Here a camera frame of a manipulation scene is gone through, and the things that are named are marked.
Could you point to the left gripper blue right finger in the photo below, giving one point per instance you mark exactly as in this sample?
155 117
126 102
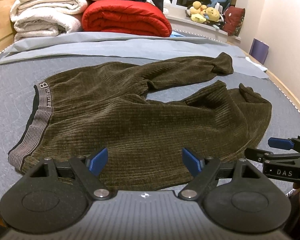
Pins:
206 167

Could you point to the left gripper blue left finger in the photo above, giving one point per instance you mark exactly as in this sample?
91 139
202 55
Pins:
94 163

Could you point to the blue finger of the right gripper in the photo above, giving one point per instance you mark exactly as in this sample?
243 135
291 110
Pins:
280 143

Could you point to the dark olive corduroy pants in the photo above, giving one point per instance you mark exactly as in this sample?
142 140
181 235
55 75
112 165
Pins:
144 116

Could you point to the purple box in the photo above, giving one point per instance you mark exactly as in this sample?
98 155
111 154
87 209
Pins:
259 50

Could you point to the grey quilted mattress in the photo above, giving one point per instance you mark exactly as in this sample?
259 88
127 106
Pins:
17 80

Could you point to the light blue bed sheet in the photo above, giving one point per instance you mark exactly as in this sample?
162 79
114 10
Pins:
127 46

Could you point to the dark red cushion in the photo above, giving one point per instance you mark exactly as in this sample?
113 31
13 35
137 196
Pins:
233 20

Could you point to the red folded quilt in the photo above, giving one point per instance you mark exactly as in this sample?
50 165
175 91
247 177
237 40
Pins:
128 17

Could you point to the yellow plush toys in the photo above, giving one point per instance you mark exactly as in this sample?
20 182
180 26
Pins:
200 13

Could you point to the cream folded blanket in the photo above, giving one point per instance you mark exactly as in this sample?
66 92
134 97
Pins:
46 18

